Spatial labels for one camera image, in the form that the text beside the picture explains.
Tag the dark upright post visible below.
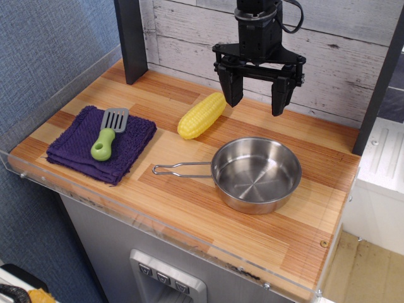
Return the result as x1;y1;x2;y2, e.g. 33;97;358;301
114;0;148;85
352;8;403;156

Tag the yellow plastic corn cob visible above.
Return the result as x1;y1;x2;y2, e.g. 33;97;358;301
177;92;227;140

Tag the grey green toy spatula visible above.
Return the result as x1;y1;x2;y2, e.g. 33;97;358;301
91;108;129;162

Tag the grey toy fridge cabinet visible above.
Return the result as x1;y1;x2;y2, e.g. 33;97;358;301
58;192;304;303

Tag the dark left upright post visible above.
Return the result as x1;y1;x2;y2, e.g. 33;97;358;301
114;0;148;85

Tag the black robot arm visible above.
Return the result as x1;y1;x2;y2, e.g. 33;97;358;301
212;1;306;116

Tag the purple folded towel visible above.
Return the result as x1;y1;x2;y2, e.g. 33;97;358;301
47;105;157;186

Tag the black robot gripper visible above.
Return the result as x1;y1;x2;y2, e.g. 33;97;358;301
213;14;306;116

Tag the dark right upright post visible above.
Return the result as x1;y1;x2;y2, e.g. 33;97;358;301
352;8;403;156

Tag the silver dispenser button panel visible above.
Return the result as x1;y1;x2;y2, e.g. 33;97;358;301
129;249;208;302

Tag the yellow object at corner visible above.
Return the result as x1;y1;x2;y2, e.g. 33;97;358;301
28;288;57;303

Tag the clear acrylic table guard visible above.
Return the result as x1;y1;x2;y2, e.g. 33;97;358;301
0;44;362;300

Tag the black braided cable at corner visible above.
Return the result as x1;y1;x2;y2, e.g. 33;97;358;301
0;283;32;303

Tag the white toy sink counter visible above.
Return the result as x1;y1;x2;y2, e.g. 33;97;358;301
342;117;403;254

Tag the stainless steel pot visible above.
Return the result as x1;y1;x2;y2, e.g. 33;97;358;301
152;137;302;215

